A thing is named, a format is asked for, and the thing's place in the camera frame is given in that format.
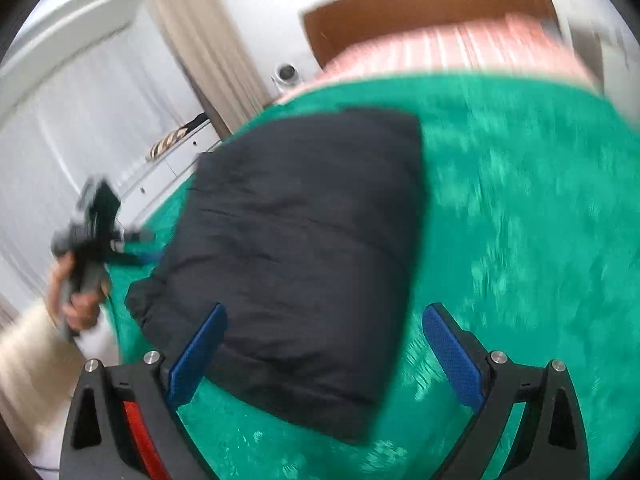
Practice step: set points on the striped rolled cloth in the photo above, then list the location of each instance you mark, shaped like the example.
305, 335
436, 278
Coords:
167, 142

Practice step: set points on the green fleece blanket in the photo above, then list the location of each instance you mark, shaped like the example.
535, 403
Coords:
525, 235

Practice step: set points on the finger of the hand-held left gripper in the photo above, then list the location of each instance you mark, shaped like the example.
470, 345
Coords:
132, 239
135, 260

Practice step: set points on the beige curtain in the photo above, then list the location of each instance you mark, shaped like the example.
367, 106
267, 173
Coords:
210, 50

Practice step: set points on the person's left hand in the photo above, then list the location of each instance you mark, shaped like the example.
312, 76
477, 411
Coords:
82, 310

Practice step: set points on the brown wooden headboard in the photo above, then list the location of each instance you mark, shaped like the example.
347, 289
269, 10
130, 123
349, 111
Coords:
400, 15

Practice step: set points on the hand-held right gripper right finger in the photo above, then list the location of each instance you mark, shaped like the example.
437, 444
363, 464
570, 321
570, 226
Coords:
452, 355

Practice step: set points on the white window cabinet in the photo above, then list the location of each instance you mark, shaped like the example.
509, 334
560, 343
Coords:
160, 180

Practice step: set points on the person's left forearm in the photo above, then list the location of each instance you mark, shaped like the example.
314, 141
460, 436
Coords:
30, 360

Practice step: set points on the pink striped bedding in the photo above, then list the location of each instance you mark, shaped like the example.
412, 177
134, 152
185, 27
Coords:
450, 50

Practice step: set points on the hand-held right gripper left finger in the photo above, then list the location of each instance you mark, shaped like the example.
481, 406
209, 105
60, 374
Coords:
197, 355

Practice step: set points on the black puffer jacket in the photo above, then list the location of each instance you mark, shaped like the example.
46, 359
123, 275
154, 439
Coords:
300, 260

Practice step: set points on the white sheer curtain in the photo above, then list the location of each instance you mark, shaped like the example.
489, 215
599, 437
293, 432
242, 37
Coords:
100, 110

